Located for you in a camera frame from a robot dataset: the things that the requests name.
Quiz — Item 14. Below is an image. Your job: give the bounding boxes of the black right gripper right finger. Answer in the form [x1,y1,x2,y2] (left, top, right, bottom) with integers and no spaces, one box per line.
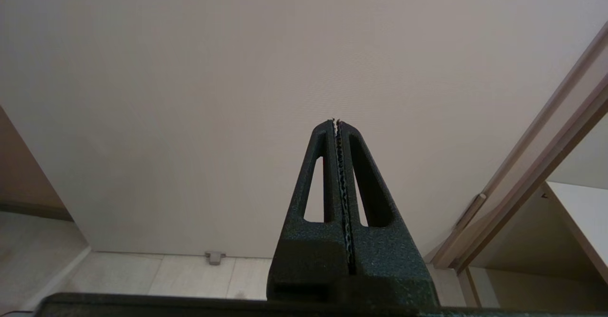
[336,120,440,308]

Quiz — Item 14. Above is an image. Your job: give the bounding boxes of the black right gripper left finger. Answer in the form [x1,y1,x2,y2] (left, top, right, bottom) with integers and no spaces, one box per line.
[267,120,352,303]

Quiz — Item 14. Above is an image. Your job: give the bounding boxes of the white room door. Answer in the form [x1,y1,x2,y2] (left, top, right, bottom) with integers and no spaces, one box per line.
[0,0,608,260]

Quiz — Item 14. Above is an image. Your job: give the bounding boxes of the white shelf board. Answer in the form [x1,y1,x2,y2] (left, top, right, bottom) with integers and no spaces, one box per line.
[541,181,608,282]

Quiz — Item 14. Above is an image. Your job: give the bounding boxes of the dark baseboard strip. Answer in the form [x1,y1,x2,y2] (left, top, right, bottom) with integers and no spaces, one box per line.
[0,202,74,222]

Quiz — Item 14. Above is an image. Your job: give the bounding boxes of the brown door frame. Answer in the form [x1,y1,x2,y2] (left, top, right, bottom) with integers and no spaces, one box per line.
[430,22,608,274]

